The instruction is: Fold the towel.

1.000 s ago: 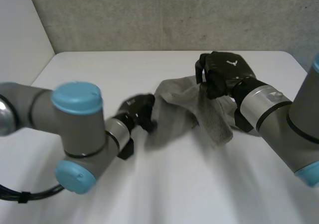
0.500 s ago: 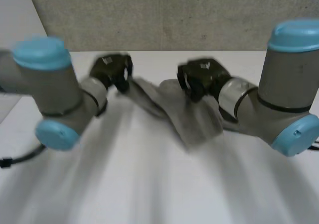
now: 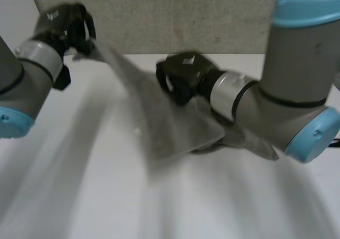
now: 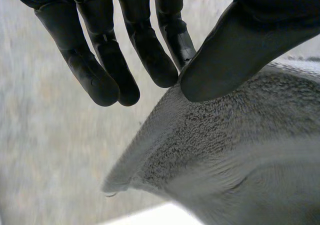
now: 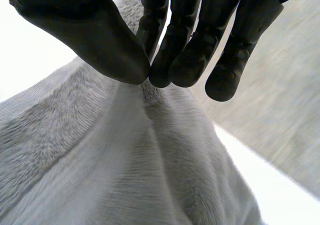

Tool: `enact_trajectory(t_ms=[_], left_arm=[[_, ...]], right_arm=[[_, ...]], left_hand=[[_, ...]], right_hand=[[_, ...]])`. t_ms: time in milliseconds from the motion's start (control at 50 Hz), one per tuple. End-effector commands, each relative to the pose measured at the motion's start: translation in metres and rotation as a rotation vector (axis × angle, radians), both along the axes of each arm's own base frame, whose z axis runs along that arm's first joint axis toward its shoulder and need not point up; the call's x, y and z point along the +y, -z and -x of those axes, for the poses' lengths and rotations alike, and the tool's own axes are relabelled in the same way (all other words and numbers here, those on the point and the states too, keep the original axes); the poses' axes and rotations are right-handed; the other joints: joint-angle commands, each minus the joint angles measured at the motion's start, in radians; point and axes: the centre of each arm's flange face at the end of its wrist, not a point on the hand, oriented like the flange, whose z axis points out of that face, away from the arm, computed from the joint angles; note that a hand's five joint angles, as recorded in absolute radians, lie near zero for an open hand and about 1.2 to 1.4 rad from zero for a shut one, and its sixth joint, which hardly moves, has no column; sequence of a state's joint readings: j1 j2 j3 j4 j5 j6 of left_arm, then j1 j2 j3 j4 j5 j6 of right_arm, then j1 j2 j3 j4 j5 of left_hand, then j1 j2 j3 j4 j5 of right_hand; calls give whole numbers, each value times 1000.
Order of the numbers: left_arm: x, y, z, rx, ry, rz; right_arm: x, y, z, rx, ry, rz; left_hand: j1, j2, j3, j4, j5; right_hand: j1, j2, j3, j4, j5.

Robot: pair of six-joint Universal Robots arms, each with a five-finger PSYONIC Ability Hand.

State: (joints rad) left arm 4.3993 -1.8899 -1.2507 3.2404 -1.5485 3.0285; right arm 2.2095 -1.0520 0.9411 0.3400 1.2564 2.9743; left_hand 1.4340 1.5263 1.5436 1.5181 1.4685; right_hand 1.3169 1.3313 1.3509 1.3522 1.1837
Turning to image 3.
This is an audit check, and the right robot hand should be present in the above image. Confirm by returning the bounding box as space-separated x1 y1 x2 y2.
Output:
155 50 226 107

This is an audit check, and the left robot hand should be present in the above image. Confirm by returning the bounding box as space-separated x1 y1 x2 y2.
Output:
33 2 97 57

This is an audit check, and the grey towel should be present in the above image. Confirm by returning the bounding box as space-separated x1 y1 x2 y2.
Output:
72 41 279 188

